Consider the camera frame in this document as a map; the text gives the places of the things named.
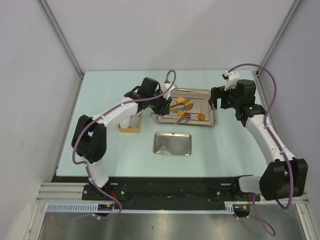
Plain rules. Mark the white paper cupcake liner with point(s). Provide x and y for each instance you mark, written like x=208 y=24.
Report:
x=125 y=123
x=135 y=121

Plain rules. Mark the gold cookie tin box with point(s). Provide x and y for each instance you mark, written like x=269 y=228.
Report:
x=130 y=130

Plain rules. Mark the aluminium frame post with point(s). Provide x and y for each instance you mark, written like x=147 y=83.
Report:
x=48 y=13
x=293 y=10

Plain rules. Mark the orange swirl flower cookie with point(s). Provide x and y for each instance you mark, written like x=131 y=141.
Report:
x=180 y=113

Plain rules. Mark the steel tongs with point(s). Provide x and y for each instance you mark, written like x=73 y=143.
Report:
x=174 y=108

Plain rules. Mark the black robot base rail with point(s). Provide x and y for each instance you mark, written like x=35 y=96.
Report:
x=165 y=193

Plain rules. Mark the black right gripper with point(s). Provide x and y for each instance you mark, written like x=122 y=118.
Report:
x=219 y=92

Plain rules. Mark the large steel baking tray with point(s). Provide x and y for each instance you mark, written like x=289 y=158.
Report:
x=199 y=98

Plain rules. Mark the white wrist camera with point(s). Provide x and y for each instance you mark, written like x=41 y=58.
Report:
x=167 y=88
x=231 y=79

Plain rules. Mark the small steel tin lid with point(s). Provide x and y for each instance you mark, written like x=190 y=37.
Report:
x=175 y=144

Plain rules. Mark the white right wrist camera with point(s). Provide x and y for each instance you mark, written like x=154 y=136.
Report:
x=231 y=79

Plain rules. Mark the orange chocolate chip cookie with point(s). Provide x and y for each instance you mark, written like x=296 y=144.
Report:
x=201 y=117

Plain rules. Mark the aluminium frame post right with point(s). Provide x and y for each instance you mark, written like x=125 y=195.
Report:
x=293 y=10

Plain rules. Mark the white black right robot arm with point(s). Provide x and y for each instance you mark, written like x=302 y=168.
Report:
x=285 y=175

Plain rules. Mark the aluminium frame post left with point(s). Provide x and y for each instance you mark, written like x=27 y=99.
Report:
x=48 y=13

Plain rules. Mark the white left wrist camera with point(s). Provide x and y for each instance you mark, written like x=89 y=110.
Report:
x=167 y=88

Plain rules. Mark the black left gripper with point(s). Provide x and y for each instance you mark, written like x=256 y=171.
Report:
x=164 y=108

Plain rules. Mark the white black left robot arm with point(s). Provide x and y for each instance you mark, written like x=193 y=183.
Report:
x=89 y=140

